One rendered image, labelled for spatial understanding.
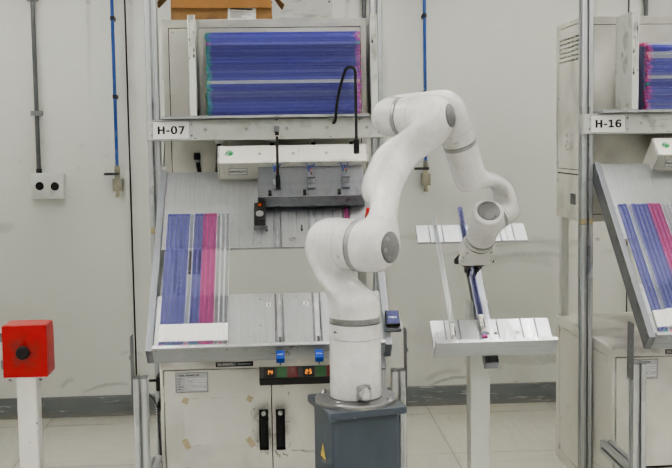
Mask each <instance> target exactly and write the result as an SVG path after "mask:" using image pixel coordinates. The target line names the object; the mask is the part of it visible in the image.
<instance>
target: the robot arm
mask: <svg viewBox="0 0 672 468"><path fill-rule="evenodd" d="M371 120H372V124H373V126H374V128H375V129H376V130H377V131H378V132H379V133H381V134H383V135H386V136H390V137H393V138H391V139H390V140H388V141H387V142H385V143H384V144H382V145H381V146H380V147H379V148H378V149H377V151H376V152H375V153H374V155H373V157H372V159H371V161H370V163H369V165H368V167H367V169H366V172H365V174H364V177H363V180H362V185H361V193H362V197H363V199H364V201H365V202H366V204H367V205H368V206H369V208H370V210H369V213H368V215H367V217H366V218H364V219H347V218H326V219H322V220H320V221H318V222H316V223H315V224H313V225H312V226H311V228H310V229H309V231H308V233H307V236H306V240H305V254H306V258H307V261H308V263H309V266H310V267H311V269H312V271H313V273H314V274H315V276H316V277H317V279H318V281H319V282H320V284H321V285H322V287H323V289H324V291H325V293H326V295H327V298H328V304H329V350H330V389H327V390H326V389H322V390H321V392H319V393H318V394H316V396H315V402H316V403H317V404H318V405H319V406H322V407H324V408H328V409H333V410H340V411H369V410H377V409H382V408H386V407H389V406H391V405H393V404H395V402H396V401H397V395H396V394H395V393H394V392H392V391H390V390H387V389H384V388H382V383H381V310H380V301H379V298H378V297H377V295H376V294H375V293H373V292H372V291H371V290H370V289H368V288H367V287H366V286H365V285H364V284H363V283H362V282H361V281H360V280H359V279H358V278H357V277H356V275H355V274H354V272H353V271H359V272H371V273H374V272H381V271H384V270H386V269H388V268H390V267H391V266H392V265H393V264H394V263H395V261H396V259H397V258H398V255H399V252H400V233H399V225H398V207H399V201H400V197H401V194H402V191H403V189H404V186H405V184H406V182H407V180H408V178H409V175H410V173H411V172H412V170H413V168H414V167H415V166H416V165H417V164H418V163H419V162H420V161H421V160H422V159H423V158H424V157H426V156H427V155H429V154H430V153H431V152H433V151H434V150H435V149H437V148H438V147H439V146H441V145H442V146H443V149H444V152H445V155H446V158H447V161H448V164H449V167H450V170H451V173H452V176H453V179H454V182H455V184H456V186H457V188H458V189H459V190H460V191H462V192H472V191H476V190H479V189H483V188H488V187H490V188H491V189H492V191H493V194H494V197H495V200H490V199H484V200H480V201H478V202H477V203H476V204H475V206H474V208H473V211H472V215H471V219H470V222H469V226H468V230H467V233H466V236H465V237H464V238H463V240H462V241H461V243H460V245H459V247H458V250H457V255H458V256H457V257H456V258H455V259H454V264H459V265H462V266H463V267H464V273H466V276H467V277H468V276H469V275H470V271H471V268H470V266H474V270H475V275H477V272H479V269H481V268H482V266H485V265H490V264H491V263H494V252H495V241H496V238H497V236H498V234H499V233H500V232H501V231H502V230H503V229H504V228H505V227H506V226H508V225H509V224H511V223H512V222H514V221H515V220H516V219H517V218H518V217H519V214H520V208H519V203H518V200H517V197H516V194H515V191H514V189H513V187H512V185H511V184H510V182H509V181H507V180H506V179H505V178H504V177H502V176H500V175H498V174H495V173H492V172H489V171H487V170H486V169H485V168H484V165H483V161H482V158H481V154H480V151H479V147H478V144H477V140H476V137H475V133H474V130H473V126H472V123H471V120H470V117H469V113H468V110H467V107H466V105H465V103H464V101H463V99H462V98H461V97H460V96H459V95H458V94H456V93H455V92H453V91H450V90H433V91H426V92H416V93H408V94H400V95H395V96H390V97H387V98H384V99H382V100H381V101H379V102H378V103H377V104H376V105H375V106H374V108H373V110H372V114H371Z"/></svg>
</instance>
